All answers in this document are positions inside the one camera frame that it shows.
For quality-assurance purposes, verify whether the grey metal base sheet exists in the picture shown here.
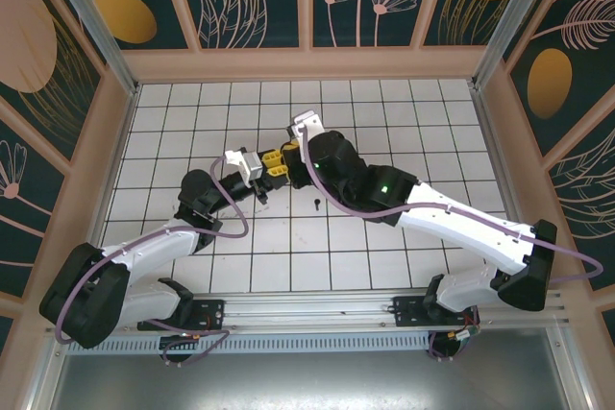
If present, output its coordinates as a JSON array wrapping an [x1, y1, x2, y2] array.
[[47, 351, 578, 410]]

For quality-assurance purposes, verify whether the dark panel with pink leaves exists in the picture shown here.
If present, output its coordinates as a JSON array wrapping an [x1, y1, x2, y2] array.
[[547, 133, 615, 292]]

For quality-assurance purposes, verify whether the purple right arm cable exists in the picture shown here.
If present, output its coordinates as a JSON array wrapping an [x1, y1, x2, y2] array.
[[297, 122, 604, 363]]

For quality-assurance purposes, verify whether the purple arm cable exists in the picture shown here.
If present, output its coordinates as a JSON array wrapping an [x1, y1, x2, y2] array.
[[55, 156, 250, 367], [297, 122, 604, 363]]

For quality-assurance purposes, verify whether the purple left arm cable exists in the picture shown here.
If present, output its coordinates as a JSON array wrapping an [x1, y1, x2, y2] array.
[[55, 156, 250, 367]]

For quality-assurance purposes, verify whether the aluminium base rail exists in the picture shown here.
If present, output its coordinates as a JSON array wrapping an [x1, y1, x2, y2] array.
[[45, 290, 576, 337]]

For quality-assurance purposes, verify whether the grey slotted cable duct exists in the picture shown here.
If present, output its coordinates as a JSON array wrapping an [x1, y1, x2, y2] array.
[[64, 332, 433, 357]]

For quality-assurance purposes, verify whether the aluminium corner post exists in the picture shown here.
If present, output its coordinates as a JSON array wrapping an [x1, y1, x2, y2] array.
[[472, 0, 576, 92], [38, 0, 141, 97]]

